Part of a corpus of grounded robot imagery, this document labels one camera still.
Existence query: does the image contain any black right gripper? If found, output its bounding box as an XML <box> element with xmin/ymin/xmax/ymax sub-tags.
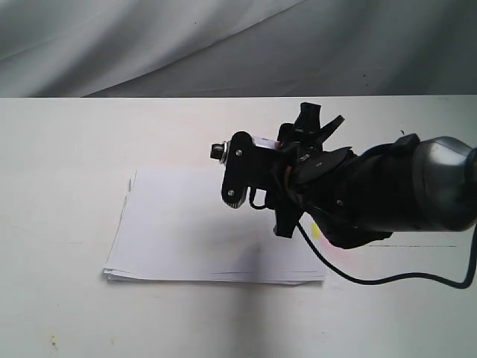
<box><xmin>221</xmin><ymin>102</ymin><xmax>355</xmax><ymax>238</ymax></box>

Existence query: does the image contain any silver spray can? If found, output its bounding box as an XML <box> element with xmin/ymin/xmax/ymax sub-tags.
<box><xmin>209</xmin><ymin>136</ymin><xmax>280</xmax><ymax>165</ymax></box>

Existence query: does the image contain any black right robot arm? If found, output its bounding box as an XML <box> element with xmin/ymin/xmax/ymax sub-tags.
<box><xmin>210</xmin><ymin>102</ymin><xmax>476</xmax><ymax>249</ymax></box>

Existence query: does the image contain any yellow sticky tab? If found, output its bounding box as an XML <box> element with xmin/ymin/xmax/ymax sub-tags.
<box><xmin>311</xmin><ymin>222</ymin><xmax>320</xmax><ymax>240</ymax></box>

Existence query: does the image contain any white paper stack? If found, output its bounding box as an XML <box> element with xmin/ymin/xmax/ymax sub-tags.
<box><xmin>104</xmin><ymin>169</ymin><xmax>326</xmax><ymax>285</ymax></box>

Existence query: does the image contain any grey backdrop cloth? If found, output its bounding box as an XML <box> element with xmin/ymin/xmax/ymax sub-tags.
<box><xmin>1</xmin><ymin>1</ymin><xmax>476</xmax><ymax>98</ymax></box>

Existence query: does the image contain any black right camera cable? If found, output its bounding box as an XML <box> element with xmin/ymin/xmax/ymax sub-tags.
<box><xmin>248</xmin><ymin>188</ymin><xmax>477</xmax><ymax>290</ymax></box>

